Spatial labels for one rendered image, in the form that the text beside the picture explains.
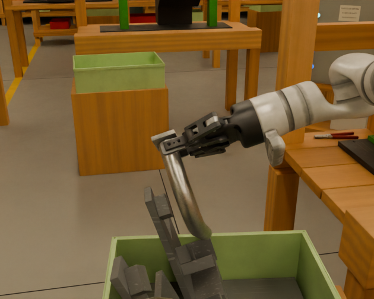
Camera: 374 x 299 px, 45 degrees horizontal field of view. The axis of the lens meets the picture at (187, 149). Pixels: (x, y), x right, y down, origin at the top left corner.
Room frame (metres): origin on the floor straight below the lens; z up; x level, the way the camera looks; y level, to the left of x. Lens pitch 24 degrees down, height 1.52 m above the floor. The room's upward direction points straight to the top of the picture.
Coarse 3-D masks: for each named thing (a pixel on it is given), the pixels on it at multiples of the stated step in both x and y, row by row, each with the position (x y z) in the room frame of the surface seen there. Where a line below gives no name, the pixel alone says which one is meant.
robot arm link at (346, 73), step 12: (336, 60) 0.72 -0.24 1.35; (348, 60) 0.69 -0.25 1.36; (360, 60) 0.67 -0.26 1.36; (372, 60) 0.65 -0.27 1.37; (336, 72) 0.69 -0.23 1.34; (348, 72) 0.66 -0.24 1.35; (360, 72) 0.64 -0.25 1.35; (336, 84) 0.70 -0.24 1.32; (348, 84) 0.68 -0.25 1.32; (360, 84) 0.63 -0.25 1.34; (336, 96) 0.70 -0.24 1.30; (348, 96) 0.68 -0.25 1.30; (360, 96) 0.63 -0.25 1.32
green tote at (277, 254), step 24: (120, 240) 0.78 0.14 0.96; (144, 240) 0.79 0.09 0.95; (192, 240) 0.79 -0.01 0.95; (216, 240) 0.79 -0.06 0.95; (240, 240) 0.80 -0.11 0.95; (264, 240) 0.80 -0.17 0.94; (288, 240) 0.80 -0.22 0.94; (144, 264) 0.79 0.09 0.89; (168, 264) 0.79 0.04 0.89; (240, 264) 0.80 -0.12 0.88; (264, 264) 0.80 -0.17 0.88; (288, 264) 0.80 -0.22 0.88; (312, 264) 0.73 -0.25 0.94; (312, 288) 0.71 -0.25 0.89
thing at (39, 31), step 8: (136, 0) 7.94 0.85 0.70; (144, 0) 7.94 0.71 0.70; (152, 0) 7.96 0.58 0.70; (32, 16) 7.58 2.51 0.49; (136, 16) 8.35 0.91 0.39; (144, 16) 8.38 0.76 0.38; (152, 16) 8.00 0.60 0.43; (192, 16) 8.14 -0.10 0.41; (200, 16) 8.16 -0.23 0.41; (40, 24) 8.05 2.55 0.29; (56, 24) 7.71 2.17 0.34; (64, 24) 7.73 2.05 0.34; (40, 32) 7.56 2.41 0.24; (48, 32) 7.58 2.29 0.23; (56, 32) 7.60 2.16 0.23; (64, 32) 7.63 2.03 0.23; (72, 32) 7.65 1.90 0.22; (40, 40) 8.00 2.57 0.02
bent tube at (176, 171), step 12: (168, 132) 0.67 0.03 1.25; (156, 144) 0.68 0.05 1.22; (168, 156) 0.66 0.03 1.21; (168, 168) 0.64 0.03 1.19; (180, 168) 0.64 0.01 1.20; (180, 180) 0.63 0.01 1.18; (180, 192) 0.62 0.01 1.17; (192, 192) 0.63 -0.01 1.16; (180, 204) 0.61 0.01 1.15; (192, 204) 0.61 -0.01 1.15; (192, 216) 0.61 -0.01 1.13; (192, 228) 0.62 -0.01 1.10; (204, 228) 0.63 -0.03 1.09
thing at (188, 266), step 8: (176, 248) 0.65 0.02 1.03; (184, 248) 0.65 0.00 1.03; (184, 256) 0.64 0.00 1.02; (192, 256) 0.72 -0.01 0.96; (208, 256) 0.64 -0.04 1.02; (184, 264) 0.64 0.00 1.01; (192, 264) 0.64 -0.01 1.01; (200, 264) 0.63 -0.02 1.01; (208, 264) 0.63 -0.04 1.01; (216, 264) 0.71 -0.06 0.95; (184, 272) 0.63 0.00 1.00; (192, 272) 0.63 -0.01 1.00
